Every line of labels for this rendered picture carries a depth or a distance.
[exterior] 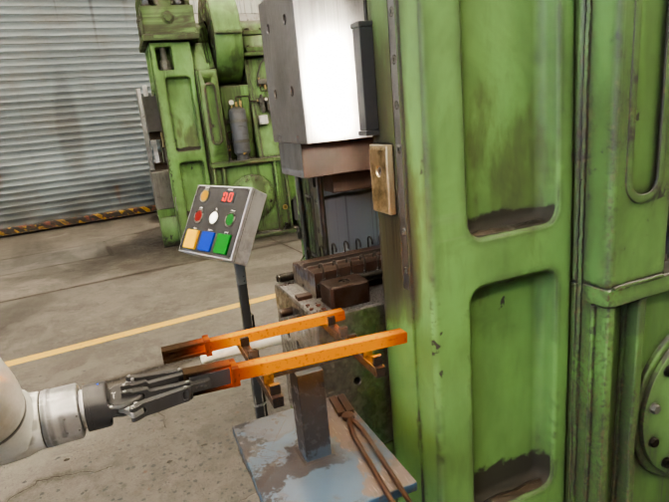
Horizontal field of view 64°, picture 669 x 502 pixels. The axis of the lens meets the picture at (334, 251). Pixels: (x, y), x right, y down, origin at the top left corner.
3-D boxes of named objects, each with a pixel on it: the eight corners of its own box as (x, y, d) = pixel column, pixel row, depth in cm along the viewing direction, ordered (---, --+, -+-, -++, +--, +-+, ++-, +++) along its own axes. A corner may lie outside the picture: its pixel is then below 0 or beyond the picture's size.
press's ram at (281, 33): (319, 145, 133) (302, -31, 122) (273, 141, 167) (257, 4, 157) (458, 128, 148) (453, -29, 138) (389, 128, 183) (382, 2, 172)
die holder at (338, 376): (331, 462, 153) (316, 319, 141) (288, 401, 187) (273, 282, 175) (488, 406, 173) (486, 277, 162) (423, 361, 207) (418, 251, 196)
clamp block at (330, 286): (333, 311, 146) (331, 289, 144) (321, 302, 153) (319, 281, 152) (371, 302, 150) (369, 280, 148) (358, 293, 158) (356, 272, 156)
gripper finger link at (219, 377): (188, 376, 92) (189, 377, 91) (228, 366, 94) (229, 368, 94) (190, 391, 92) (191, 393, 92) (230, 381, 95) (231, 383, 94)
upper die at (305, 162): (304, 178, 147) (300, 143, 145) (282, 173, 165) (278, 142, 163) (432, 160, 163) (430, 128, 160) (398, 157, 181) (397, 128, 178)
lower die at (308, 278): (317, 299, 157) (314, 271, 154) (294, 281, 174) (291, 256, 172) (436, 270, 172) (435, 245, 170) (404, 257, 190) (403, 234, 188)
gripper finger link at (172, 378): (124, 408, 89) (123, 404, 91) (190, 388, 94) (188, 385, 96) (120, 387, 88) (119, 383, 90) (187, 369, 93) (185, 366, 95)
